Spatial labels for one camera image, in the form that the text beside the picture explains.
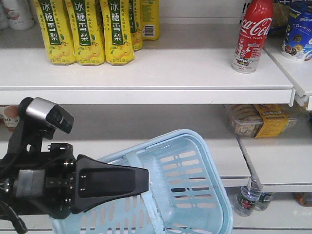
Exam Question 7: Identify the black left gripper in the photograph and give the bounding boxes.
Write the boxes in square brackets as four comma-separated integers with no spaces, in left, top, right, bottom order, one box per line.
[12,143,149,219]

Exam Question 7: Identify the light blue plastic basket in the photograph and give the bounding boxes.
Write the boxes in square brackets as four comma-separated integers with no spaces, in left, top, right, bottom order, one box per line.
[51,129,233,234]

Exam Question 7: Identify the red coca-cola aluminium bottle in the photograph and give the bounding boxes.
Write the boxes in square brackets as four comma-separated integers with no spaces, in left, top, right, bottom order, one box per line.
[232,0,273,74]

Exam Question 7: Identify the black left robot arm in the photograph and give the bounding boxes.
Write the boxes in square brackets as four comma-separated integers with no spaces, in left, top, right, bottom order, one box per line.
[0,97,149,234]

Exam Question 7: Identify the orange C100 juice bottle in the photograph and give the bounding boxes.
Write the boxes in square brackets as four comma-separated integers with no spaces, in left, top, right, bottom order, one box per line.
[0,105,20,132]

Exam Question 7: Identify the yellow pear drink bottle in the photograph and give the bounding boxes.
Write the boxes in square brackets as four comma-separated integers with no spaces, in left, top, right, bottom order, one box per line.
[33,0,76,65]
[65,0,105,66]
[129,0,143,51]
[140,0,160,40]
[100,0,135,65]

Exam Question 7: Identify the clear water bottle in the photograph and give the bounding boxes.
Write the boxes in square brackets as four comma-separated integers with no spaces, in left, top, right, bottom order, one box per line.
[234,177,261,217]

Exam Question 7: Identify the clear box of biscuits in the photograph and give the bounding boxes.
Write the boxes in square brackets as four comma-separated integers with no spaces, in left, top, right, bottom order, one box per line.
[225,104,303,138]

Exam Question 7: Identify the white metal shelving unit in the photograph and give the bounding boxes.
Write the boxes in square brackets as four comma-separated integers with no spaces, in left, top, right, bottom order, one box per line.
[0,0,312,234]

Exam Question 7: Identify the white peach drink bottle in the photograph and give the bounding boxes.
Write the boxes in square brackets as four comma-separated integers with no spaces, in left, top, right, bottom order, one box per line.
[2,0,34,31]

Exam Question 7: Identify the blue cookie cup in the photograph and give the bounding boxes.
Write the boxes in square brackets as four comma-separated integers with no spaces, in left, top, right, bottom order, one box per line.
[282,1,312,61]

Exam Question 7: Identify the brown cracker packet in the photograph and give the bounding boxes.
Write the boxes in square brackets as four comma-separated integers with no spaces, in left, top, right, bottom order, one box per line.
[268,0,290,35]

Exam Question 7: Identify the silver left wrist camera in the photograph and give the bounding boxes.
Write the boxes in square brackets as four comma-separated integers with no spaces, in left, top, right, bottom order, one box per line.
[26,97,74,134]

